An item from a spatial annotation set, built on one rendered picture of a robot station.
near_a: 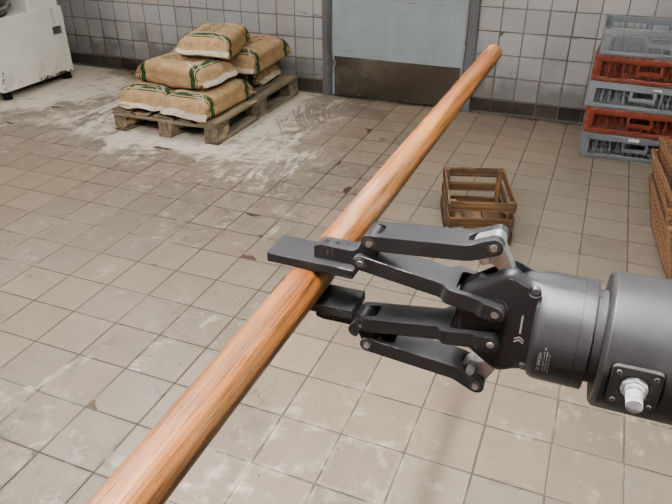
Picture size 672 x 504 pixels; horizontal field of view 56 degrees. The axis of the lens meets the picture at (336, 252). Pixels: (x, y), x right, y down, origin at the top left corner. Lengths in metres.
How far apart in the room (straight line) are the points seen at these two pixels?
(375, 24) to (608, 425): 3.43
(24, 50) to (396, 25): 2.83
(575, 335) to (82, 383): 2.04
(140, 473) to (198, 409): 0.05
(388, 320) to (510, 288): 0.10
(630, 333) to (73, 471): 1.80
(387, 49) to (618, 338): 4.50
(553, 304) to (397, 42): 4.44
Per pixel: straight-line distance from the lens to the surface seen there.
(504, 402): 2.18
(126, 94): 4.46
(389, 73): 4.89
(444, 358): 0.49
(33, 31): 5.68
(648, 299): 0.43
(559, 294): 0.43
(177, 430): 0.36
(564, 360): 0.43
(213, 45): 4.31
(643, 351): 0.42
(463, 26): 4.69
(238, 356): 0.40
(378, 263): 0.45
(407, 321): 0.47
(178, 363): 2.32
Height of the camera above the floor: 1.46
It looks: 31 degrees down
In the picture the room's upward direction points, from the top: straight up
